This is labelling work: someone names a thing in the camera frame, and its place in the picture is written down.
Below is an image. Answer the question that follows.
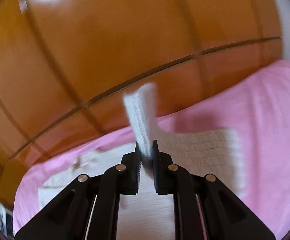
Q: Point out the white knitted sweater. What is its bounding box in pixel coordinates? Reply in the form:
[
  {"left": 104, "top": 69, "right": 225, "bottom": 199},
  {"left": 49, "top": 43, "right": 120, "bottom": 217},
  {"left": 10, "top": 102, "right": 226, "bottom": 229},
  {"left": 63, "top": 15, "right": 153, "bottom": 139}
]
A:
[{"left": 38, "top": 83, "right": 246, "bottom": 239}]

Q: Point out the pink bedspread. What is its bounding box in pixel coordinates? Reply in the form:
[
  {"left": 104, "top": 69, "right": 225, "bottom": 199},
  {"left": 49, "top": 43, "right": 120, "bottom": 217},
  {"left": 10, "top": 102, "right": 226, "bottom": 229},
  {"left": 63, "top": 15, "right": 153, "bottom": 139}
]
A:
[{"left": 13, "top": 60, "right": 290, "bottom": 239}]

